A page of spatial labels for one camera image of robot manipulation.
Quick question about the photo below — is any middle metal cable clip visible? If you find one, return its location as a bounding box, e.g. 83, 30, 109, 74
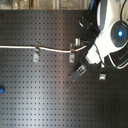
69, 38, 80, 63

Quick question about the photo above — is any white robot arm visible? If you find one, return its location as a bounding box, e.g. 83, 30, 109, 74
71, 0, 128, 81

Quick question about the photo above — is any black camera box on arm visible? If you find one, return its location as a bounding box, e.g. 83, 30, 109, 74
79, 17, 99, 36

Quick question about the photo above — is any metal cable clip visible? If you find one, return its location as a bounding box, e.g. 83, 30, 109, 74
33, 42, 40, 63
69, 38, 80, 63
99, 72, 106, 80

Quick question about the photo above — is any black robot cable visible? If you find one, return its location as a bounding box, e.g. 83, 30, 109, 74
78, 40, 128, 70

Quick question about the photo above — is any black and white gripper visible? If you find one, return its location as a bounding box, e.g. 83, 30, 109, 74
71, 44, 103, 81

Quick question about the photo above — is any white cable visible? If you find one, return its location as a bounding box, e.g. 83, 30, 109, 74
0, 45, 87, 54

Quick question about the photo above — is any right metal cable clip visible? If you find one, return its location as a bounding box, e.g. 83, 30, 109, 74
99, 72, 106, 80

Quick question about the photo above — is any left metal cable clip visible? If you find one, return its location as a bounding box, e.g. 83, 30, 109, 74
33, 42, 40, 63

